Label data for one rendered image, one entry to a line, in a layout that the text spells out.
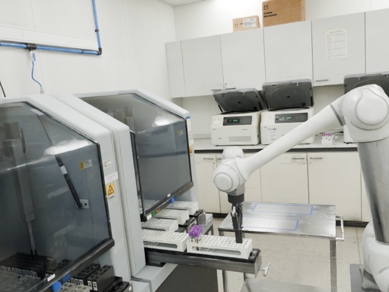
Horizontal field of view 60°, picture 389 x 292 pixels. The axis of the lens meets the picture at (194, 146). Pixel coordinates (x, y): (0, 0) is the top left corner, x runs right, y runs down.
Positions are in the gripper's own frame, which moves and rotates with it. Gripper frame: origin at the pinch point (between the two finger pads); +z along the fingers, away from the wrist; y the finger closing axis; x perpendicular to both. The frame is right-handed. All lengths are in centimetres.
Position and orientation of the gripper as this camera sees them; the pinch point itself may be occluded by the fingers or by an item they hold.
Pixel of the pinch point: (238, 235)
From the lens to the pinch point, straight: 162.7
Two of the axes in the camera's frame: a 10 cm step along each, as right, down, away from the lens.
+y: -3.8, 1.8, -9.1
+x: 9.2, -0.2, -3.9
